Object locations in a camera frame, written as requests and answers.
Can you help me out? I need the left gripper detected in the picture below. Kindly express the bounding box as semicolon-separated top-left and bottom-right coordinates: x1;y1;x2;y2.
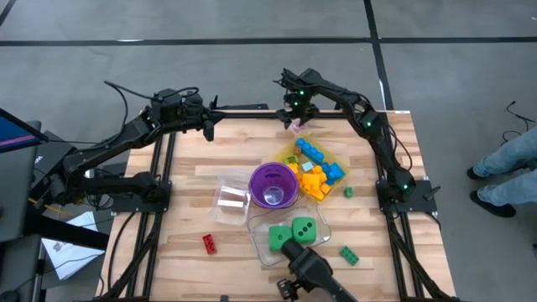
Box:
150;87;227;143

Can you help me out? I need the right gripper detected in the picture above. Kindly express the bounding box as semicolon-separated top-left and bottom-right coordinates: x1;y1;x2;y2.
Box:
276;86;321;130

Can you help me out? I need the yellow angled toy brick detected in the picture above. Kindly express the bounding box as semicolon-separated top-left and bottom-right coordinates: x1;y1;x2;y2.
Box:
300;172;322;192

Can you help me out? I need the green foam die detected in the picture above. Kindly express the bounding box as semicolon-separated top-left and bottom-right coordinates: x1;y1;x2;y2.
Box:
268;225;294;253
292;216;318;245

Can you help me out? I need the red toy brick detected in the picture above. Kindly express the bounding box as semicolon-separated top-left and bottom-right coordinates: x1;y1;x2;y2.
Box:
202;233;218;256

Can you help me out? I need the long blue knobbed brick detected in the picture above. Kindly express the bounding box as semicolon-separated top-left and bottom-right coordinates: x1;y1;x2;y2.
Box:
295;137;325;165

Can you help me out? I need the yellow translucent tray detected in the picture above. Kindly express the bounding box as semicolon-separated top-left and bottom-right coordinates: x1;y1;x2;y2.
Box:
272;133;352;206

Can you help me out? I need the purple plastic bucket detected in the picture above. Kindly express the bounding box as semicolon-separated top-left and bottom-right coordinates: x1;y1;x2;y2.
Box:
248;162;300;210

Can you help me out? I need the small clear plastic box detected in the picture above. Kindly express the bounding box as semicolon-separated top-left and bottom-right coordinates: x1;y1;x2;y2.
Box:
209;174;253;227

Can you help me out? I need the large clear plastic bin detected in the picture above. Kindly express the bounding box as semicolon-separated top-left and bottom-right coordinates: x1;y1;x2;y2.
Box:
246;200;332;268

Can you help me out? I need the dark green toy brick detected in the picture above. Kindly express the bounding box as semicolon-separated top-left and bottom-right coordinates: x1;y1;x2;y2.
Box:
338;245;361;267

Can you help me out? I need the black jointed device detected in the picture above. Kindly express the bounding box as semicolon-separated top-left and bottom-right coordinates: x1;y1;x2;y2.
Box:
276;238;358;302

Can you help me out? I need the black equipment box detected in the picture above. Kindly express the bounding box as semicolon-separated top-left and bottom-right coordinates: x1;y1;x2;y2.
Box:
31;130;76;177

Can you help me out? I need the white paper sheet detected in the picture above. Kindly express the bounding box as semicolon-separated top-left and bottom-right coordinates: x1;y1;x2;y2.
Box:
41;211;106;281

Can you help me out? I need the monitor with blue screen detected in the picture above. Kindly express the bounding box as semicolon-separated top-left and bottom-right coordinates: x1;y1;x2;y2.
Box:
0;107;50;154

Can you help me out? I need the person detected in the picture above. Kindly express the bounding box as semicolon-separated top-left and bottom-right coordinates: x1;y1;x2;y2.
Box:
466;125;537;219

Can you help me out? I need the black metal table frame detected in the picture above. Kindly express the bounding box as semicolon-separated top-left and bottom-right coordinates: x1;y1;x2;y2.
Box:
98;95;461;302

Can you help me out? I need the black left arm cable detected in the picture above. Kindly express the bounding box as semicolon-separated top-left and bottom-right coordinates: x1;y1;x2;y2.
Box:
103;80;201;139

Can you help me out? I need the black floor cable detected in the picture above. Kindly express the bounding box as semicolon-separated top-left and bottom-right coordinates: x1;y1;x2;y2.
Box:
498;100;537;147

